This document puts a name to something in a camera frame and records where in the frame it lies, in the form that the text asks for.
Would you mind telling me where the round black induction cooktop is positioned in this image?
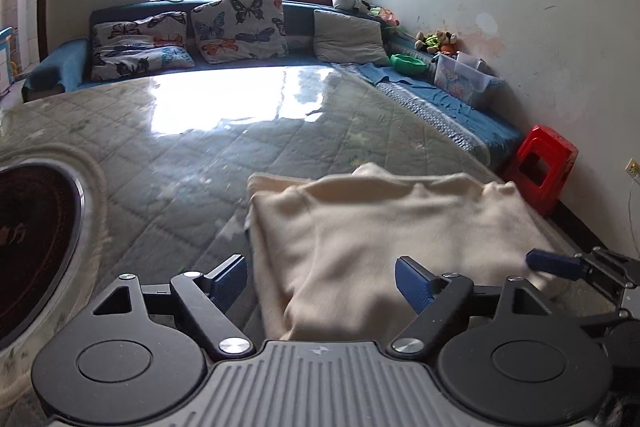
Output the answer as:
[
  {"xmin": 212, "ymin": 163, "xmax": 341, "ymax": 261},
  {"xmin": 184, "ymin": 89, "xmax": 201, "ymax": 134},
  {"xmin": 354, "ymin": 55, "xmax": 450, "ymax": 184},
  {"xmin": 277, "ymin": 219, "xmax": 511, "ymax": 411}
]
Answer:
[{"xmin": 0, "ymin": 161, "xmax": 87, "ymax": 343}]

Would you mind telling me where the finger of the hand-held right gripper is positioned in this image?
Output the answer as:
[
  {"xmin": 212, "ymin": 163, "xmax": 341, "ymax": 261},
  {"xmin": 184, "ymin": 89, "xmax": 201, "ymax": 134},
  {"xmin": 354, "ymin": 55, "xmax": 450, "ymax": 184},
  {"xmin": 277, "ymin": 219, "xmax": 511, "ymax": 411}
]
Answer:
[{"xmin": 525, "ymin": 247, "xmax": 640, "ymax": 304}]

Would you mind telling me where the blue sofa blanket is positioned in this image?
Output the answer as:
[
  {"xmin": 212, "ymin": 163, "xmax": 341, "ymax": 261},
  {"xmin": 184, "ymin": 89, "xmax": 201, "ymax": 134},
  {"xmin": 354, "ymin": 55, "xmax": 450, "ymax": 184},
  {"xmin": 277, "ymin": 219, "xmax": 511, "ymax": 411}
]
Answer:
[{"xmin": 345, "ymin": 62, "xmax": 521, "ymax": 152}]

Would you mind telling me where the clear plastic storage box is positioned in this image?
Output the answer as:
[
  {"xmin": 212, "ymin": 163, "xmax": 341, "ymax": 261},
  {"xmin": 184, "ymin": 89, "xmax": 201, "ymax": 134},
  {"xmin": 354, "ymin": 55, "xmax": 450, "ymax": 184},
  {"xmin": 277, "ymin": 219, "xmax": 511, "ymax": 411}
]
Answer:
[{"xmin": 432, "ymin": 52, "xmax": 505, "ymax": 108}]

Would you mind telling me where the upright butterfly print cushion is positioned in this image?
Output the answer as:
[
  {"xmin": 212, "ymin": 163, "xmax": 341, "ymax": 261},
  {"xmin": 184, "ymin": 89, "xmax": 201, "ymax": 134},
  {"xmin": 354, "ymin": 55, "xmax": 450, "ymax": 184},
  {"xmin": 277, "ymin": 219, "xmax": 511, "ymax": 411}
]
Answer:
[{"xmin": 190, "ymin": 0, "xmax": 290, "ymax": 65}]

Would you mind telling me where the brown teddy plush toy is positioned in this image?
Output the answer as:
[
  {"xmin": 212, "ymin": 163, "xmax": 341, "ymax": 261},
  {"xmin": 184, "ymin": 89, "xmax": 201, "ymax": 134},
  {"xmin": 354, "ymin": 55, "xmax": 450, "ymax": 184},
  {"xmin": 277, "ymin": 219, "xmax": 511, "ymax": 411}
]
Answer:
[{"xmin": 414, "ymin": 29, "xmax": 458, "ymax": 56}]

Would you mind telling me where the blue sofa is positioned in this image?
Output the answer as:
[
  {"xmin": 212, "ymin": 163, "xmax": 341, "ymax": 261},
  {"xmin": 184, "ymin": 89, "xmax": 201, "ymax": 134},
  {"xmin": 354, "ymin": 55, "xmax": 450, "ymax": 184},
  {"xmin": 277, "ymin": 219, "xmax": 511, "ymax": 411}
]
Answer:
[{"xmin": 21, "ymin": 0, "xmax": 523, "ymax": 168}]

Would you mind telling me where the green bowl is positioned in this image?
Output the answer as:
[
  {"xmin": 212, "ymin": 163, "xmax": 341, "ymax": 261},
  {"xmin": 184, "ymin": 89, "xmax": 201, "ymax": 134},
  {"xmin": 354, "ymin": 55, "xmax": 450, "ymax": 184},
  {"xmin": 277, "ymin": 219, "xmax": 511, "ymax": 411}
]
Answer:
[{"xmin": 390, "ymin": 53, "xmax": 428, "ymax": 75}]

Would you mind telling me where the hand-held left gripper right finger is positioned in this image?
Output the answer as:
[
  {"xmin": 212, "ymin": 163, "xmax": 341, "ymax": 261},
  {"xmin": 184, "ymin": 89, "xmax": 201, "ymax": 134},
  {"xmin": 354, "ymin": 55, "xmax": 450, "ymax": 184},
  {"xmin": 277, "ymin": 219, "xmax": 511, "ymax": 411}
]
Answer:
[{"xmin": 391, "ymin": 256, "xmax": 551, "ymax": 354}]

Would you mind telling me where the green and orange toy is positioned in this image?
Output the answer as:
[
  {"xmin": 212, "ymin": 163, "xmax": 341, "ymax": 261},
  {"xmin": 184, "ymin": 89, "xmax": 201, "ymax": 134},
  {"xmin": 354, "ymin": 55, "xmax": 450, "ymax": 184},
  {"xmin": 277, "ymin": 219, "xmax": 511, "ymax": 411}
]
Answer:
[{"xmin": 367, "ymin": 6, "xmax": 401, "ymax": 28}]

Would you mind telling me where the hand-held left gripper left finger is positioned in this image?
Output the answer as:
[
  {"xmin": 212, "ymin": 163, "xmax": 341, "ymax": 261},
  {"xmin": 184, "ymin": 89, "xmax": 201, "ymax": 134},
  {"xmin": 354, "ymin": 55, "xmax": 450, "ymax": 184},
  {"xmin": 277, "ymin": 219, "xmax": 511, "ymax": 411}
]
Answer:
[{"xmin": 92, "ymin": 253, "xmax": 253, "ymax": 355}]

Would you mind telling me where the cream sweater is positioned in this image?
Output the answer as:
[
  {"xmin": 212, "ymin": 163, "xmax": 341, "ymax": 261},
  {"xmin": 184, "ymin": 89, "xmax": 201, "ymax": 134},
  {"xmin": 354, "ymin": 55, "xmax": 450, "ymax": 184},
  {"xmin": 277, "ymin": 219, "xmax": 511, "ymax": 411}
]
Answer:
[{"xmin": 246, "ymin": 162, "xmax": 576, "ymax": 343}]

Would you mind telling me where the beige cushion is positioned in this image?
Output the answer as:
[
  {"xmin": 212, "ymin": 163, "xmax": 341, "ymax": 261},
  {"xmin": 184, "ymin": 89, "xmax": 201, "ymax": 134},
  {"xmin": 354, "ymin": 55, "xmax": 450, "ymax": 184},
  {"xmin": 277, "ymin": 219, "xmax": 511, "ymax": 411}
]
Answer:
[{"xmin": 312, "ymin": 8, "xmax": 391, "ymax": 68}]

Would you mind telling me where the blue plastic cabinet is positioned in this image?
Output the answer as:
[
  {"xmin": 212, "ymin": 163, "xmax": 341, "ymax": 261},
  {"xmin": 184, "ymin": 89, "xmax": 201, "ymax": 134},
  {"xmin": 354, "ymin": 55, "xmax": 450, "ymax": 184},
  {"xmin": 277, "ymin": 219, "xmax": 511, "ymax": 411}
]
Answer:
[{"xmin": 0, "ymin": 26, "xmax": 21, "ymax": 85}]

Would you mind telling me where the flat butterfly print cushion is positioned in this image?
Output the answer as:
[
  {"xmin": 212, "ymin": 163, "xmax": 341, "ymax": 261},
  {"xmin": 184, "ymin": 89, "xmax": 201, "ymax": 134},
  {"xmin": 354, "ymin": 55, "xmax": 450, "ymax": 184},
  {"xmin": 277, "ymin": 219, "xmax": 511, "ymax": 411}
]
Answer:
[{"xmin": 89, "ymin": 12, "xmax": 196, "ymax": 82}]

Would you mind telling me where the red plastic stool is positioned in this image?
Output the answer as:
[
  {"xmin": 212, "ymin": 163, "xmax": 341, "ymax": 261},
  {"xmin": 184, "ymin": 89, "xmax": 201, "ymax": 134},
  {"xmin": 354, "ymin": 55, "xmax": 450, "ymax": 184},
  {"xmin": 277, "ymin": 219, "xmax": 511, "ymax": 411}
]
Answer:
[{"xmin": 502, "ymin": 125, "xmax": 579, "ymax": 215}]

